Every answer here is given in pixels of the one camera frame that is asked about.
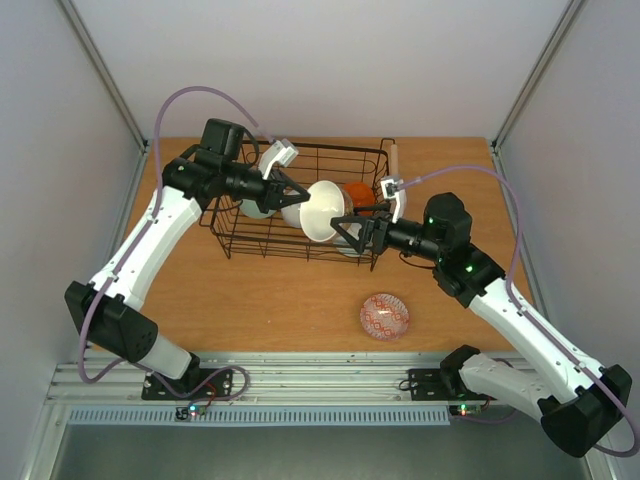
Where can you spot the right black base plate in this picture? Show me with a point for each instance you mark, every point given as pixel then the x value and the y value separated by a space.
pixel 427 385

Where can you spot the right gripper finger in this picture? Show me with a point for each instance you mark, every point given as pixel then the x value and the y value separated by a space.
pixel 351 219
pixel 341 230

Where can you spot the red bottom bowl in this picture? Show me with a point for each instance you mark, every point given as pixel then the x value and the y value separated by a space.
pixel 384 317

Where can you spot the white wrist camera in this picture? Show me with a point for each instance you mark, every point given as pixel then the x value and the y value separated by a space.
pixel 393 191
pixel 280 152

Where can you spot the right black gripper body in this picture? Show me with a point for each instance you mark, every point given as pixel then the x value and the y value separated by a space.
pixel 376 233

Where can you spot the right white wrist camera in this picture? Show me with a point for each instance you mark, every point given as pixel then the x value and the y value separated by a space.
pixel 393 191

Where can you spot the white bowl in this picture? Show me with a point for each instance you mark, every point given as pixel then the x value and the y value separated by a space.
pixel 327 201
pixel 291 215

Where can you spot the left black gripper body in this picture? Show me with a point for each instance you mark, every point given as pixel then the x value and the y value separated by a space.
pixel 266 203

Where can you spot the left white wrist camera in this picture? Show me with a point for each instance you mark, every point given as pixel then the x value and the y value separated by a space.
pixel 280 152

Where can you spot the right circuit board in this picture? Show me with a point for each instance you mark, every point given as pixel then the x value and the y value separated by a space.
pixel 466 410

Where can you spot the pale green bowl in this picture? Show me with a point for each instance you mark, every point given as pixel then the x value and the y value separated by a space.
pixel 250 209
pixel 344 248

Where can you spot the left circuit board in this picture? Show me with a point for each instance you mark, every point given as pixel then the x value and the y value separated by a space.
pixel 192 412

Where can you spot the circuit board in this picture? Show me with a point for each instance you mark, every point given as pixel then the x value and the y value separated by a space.
pixel 466 410
pixel 192 412

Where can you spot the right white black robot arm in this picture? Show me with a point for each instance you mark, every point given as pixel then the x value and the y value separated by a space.
pixel 576 399

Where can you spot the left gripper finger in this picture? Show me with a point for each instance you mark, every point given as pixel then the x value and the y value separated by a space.
pixel 287 201
pixel 286 183

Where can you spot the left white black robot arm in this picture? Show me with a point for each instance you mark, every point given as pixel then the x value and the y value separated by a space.
pixel 106 310

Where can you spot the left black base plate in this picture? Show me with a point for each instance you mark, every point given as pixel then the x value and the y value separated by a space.
pixel 195 385

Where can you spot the orange bowl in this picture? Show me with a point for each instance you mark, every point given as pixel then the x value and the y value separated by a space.
pixel 360 193

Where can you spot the grey slotted cable duct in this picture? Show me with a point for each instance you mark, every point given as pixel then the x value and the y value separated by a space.
pixel 261 416

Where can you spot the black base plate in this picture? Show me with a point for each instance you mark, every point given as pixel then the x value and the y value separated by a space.
pixel 427 385
pixel 195 385

